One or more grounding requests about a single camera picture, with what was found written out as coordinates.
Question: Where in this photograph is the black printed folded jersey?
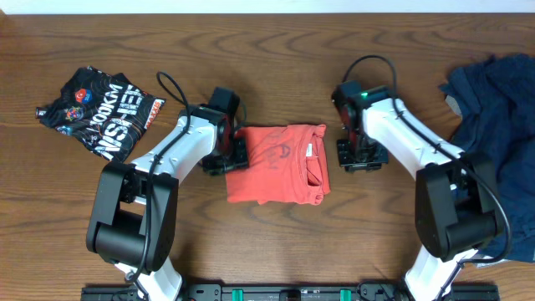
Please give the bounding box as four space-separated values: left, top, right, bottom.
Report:
35 66 166 162

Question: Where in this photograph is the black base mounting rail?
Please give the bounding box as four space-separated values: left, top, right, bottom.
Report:
80 282 501 301

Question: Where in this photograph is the orange red soccer t-shirt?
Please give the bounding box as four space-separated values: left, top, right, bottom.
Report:
226 125 331 206

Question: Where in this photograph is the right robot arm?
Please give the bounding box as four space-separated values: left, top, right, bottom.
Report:
332 81 512 300

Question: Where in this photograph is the navy blue garment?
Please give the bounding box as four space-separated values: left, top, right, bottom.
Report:
440 54 534 263

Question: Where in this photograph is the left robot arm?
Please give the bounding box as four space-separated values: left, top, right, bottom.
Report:
81 87 248 300

